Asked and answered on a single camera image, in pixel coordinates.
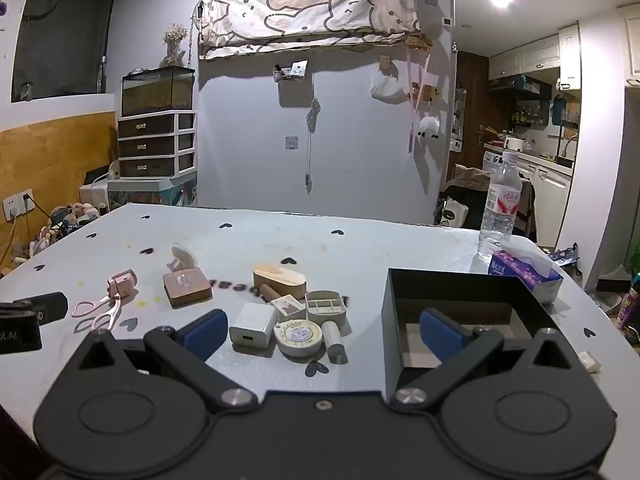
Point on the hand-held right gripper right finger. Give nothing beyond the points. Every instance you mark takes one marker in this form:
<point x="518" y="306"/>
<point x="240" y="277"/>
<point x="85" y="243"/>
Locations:
<point x="440" y="334"/>

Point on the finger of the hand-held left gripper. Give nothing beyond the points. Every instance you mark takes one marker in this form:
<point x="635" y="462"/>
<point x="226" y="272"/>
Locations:
<point x="50" y="306"/>

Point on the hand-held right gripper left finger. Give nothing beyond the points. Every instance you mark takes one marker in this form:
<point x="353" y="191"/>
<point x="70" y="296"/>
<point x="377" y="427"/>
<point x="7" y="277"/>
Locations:
<point x="206" y="332"/>

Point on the white charger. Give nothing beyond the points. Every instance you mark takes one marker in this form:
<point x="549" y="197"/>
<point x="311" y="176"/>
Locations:
<point x="252" y="325"/>

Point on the black storage box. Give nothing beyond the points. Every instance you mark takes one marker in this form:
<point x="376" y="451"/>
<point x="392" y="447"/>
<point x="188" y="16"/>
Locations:
<point x="395" y="320"/>

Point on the brown cylinder tube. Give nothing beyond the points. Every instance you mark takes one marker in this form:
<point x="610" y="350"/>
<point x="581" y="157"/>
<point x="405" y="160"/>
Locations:
<point x="272" y="292"/>

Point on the small white square box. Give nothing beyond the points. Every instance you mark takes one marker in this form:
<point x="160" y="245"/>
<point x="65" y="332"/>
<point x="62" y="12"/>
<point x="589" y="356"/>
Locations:
<point x="289" y="307"/>

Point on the round tape measure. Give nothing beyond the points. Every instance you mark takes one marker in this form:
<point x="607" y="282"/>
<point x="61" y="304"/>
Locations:
<point x="300" y="337"/>

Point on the white cylinder tube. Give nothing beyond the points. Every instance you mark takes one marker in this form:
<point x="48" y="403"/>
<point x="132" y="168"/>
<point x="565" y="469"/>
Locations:
<point x="334" y="340"/>

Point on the beige compartment tray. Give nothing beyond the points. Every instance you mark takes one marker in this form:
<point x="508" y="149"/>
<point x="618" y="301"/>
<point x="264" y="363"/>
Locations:
<point x="326" y="307"/>

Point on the brown square box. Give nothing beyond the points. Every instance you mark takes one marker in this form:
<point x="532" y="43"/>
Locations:
<point x="187" y="286"/>

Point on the pink eyelash curler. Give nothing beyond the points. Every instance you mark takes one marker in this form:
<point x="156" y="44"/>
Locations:
<point x="102" y="305"/>

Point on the white suction hook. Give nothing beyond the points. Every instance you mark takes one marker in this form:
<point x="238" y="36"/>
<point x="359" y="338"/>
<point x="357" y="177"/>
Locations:
<point x="182" y="256"/>

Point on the pile of plush toys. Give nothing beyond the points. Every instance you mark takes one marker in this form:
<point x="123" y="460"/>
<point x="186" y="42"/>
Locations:
<point x="60" y="222"/>

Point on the purple tissue pack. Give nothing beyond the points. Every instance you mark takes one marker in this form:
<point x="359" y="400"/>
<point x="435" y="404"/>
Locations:
<point x="525" y="272"/>

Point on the chair with clothes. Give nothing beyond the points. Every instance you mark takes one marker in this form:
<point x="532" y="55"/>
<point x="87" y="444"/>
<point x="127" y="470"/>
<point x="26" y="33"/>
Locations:
<point x="465" y="195"/>

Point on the clear water bottle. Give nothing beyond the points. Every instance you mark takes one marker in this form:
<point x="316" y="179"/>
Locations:
<point x="500" y="205"/>

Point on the small white plastic piece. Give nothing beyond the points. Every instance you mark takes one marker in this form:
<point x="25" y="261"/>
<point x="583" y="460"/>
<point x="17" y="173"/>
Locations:
<point x="590" y="362"/>

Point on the white kitchen counter unit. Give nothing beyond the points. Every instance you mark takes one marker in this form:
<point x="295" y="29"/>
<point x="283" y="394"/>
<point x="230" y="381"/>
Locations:
<point x="545" y="180"/>

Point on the wooden drawer shelf unit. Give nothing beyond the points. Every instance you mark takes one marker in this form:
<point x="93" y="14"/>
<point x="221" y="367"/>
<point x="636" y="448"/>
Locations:
<point x="156" y="144"/>

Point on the white plush sheep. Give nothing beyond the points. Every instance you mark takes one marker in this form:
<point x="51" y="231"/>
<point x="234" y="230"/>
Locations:
<point x="430" y="126"/>

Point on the dark wooden door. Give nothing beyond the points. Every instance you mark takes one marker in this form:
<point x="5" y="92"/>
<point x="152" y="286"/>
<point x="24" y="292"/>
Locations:
<point x="470" y="110"/>

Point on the kitchen faucet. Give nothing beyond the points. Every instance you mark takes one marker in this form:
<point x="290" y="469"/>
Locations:
<point x="571" y="145"/>

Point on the glass fish tank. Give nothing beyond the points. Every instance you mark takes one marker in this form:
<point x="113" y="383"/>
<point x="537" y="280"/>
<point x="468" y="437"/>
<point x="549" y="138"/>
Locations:
<point x="157" y="91"/>

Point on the white hanging bag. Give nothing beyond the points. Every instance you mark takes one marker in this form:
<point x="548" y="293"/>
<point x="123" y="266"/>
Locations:
<point x="386" y="87"/>

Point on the dark window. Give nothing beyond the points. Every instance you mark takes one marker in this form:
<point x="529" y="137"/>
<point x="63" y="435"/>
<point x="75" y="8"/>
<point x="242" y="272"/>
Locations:
<point x="65" y="35"/>

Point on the white upper kitchen cabinets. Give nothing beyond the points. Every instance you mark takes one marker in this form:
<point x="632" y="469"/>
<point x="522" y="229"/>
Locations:
<point x="530" y="57"/>

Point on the dried flower bunch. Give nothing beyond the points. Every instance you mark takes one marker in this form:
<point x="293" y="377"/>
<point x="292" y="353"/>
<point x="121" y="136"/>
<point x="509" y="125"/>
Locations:
<point x="175" y="42"/>

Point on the printed cloth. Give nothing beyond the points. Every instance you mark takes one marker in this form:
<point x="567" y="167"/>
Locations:
<point x="300" y="7"/>

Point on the white wall socket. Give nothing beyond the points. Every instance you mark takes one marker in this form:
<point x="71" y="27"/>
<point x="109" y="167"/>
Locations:
<point x="17" y="204"/>

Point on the square wall hook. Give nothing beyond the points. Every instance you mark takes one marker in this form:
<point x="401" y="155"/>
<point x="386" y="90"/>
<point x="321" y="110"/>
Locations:
<point x="292" y="142"/>

